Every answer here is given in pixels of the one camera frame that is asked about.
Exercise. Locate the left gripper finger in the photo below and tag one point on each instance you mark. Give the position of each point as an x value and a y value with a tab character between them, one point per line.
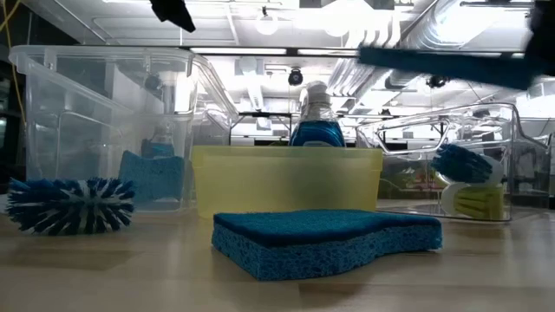
173	13

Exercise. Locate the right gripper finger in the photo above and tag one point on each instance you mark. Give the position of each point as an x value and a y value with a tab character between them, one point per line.
544	39

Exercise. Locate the blue dish soap bottle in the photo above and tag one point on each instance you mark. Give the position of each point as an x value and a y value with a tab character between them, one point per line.
316	132
160	147

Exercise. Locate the yellow-green dish brush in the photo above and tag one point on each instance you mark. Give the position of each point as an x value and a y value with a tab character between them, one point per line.
481	201

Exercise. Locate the blue and white dish brush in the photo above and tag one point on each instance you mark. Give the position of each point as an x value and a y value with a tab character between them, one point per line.
69	208

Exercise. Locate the white LED light strip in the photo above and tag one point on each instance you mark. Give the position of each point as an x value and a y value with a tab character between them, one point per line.
238	50
325	52

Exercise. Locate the round globe ceiling lamp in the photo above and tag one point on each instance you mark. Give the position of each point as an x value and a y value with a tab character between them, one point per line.
266	24

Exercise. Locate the black hanging ceiling fixture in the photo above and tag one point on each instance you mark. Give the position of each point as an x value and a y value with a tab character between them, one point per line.
437	81

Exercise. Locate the tall clear plastic tub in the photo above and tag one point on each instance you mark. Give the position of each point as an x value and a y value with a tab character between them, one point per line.
86	130

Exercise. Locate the yellow plastic tub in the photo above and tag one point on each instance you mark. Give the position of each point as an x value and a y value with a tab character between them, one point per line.
282	186

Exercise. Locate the black overhead frame bar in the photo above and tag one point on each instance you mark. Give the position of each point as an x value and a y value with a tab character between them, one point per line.
291	51

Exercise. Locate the distant black workbench frame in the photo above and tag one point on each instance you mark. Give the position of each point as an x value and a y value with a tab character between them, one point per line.
260	114

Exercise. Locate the black round hanging camera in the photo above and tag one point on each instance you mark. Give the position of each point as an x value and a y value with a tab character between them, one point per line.
295	77

